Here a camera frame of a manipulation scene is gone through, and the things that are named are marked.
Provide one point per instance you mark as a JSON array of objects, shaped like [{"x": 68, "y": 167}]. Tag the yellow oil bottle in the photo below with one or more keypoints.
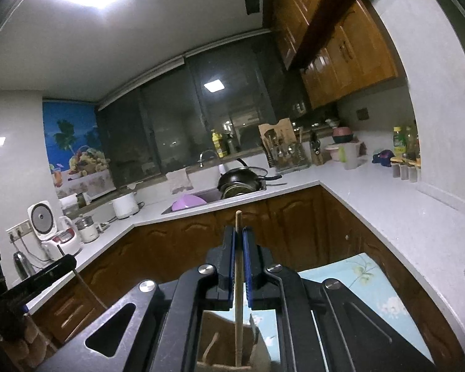
[{"x": 218, "y": 145}]

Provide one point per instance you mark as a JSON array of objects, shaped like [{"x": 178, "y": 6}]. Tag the white rice cooker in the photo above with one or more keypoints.
[{"x": 54, "y": 236}]

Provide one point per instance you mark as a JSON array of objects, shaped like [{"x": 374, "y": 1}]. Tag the black wok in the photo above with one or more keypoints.
[{"x": 238, "y": 180}]

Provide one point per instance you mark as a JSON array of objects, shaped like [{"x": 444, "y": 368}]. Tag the white plastic container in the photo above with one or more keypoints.
[{"x": 348, "y": 155}]

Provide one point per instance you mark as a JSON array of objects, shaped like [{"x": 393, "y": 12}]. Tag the steel kettle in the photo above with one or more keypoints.
[{"x": 22, "y": 265}]

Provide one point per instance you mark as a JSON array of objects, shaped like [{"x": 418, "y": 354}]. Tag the white wall socket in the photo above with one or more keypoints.
[{"x": 20, "y": 231}]

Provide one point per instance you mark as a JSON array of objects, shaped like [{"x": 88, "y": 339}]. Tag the green label oil bottle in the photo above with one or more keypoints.
[{"x": 399, "y": 145}]

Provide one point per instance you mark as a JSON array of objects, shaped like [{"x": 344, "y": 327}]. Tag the hanging dish towel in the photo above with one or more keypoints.
[{"x": 179, "y": 180}]

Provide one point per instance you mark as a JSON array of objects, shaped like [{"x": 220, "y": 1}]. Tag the purple plastic basin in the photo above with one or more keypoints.
[{"x": 188, "y": 203}]

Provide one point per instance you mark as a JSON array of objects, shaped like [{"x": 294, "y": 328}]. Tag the small glass jar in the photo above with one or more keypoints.
[{"x": 81, "y": 201}]

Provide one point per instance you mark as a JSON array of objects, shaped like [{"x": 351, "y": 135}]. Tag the blue purple toy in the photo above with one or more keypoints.
[{"x": 383, "y": 157}]

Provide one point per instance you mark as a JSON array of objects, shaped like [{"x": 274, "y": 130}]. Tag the knife block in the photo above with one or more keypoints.
[{"x": 317, "y": 153}]

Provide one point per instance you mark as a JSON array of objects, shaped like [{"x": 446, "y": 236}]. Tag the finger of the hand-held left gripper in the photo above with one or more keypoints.
[{"x": 50, "y": 275}]

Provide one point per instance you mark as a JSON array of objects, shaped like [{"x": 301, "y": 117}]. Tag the steel sink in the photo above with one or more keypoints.
[{"x": 213, "y": 201}]

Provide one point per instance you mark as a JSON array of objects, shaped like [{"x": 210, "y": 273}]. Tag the amber oil bottle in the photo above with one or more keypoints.
[{"x": 412, "y": 143}]

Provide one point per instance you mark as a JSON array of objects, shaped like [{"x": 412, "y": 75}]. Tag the dark ceiling vent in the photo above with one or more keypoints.
[{"x": 252, "y": 4}]

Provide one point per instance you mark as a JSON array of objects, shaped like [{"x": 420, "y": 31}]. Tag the wooden cutting board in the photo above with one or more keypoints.
[{"x": 281, "y": 128}]

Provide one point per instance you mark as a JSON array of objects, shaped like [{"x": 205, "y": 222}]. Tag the wooden wall cabinets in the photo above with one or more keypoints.
[{"x": 348, "y": 50}]

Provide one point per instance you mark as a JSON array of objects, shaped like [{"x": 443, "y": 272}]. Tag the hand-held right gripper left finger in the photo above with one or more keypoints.
[{"x": 228, "y": 267}]

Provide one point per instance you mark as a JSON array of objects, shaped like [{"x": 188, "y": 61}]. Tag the white electric cooker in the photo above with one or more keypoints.
[{"x": 124, "y": 206}]

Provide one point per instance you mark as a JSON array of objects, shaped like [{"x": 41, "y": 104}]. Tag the blue floral tablecloth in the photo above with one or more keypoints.
[{"x": 352, "y": 283}]

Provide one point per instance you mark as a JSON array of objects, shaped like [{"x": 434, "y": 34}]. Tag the stacked bowls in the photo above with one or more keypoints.
[{"x": 343, "y": 133}]

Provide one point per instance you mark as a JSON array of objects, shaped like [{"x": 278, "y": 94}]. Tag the fruit print wall poster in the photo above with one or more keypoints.
[{"x": 77, "y": 143}]

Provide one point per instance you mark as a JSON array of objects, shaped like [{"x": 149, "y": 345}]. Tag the utensil drying rack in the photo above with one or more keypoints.
[{"x": 290, "y": 159}]

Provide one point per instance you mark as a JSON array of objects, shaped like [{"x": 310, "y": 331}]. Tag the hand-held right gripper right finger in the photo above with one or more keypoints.
[{"x": 250, "y": 267}]

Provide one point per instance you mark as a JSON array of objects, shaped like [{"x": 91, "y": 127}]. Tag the row of spice jars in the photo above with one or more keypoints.
[{"x": 405, "y": 170}]

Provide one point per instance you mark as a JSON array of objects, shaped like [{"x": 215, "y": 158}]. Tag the dark wall socket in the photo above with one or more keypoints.
[{"x": 362, "y": 114}]

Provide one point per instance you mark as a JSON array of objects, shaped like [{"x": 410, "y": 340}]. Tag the chrome faucet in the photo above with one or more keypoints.
[{"x": 207, "y": 155}]

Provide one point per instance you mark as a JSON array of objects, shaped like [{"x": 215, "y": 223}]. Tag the wooden utensil holder box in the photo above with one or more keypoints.
[{"x": 257, "y": 352}]

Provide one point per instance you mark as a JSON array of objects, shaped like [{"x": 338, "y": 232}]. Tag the dark kitchen window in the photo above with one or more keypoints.
[{"x": 170, "y": 124}]

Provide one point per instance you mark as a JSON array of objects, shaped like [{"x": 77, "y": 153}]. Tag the dark sauce bottle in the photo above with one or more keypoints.
[{"x": 232, "y": 145}]

